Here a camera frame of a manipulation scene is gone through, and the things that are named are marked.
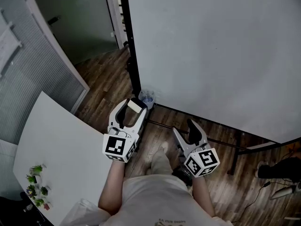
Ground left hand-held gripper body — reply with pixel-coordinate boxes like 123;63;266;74
102;125;140;164

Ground paper notice on glass partition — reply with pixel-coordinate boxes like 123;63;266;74
0;8;24;78

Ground clear plastic eraser tray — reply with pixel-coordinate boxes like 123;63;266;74
138;88;156;110

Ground black ladder shelf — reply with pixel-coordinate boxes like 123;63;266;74
115;0;129;47

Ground black floor cable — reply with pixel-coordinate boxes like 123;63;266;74
231;181;271;223

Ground black waist-worn device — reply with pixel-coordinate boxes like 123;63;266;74
172;166;193;187

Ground white grey device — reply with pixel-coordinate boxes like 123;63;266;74
269;181;301;201

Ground black office chair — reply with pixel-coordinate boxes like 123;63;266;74
0;192;45;226

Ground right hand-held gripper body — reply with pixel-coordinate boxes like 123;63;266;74
180;144;221;178

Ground person's white shirt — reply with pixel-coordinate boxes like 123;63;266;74
61;174;232;226

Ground person's right forearm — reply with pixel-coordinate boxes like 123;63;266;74
191;177;216;218

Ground white whiteboard eraser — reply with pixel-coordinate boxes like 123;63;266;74
127;98;148;114

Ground cluster of small potted plants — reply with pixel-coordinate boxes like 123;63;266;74
25;164;53;211

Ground person's left forearm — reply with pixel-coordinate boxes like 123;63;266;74
97;161;125;215

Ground whiteboard on black stand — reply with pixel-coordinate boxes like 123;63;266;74
116;0;301;176

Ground wooden table with white legs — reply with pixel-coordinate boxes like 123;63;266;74
246;140;301;152

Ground frosted glass door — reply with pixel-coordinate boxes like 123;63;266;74
30;0;119;65

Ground person's beige trousers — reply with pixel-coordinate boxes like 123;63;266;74
147;149;174;178

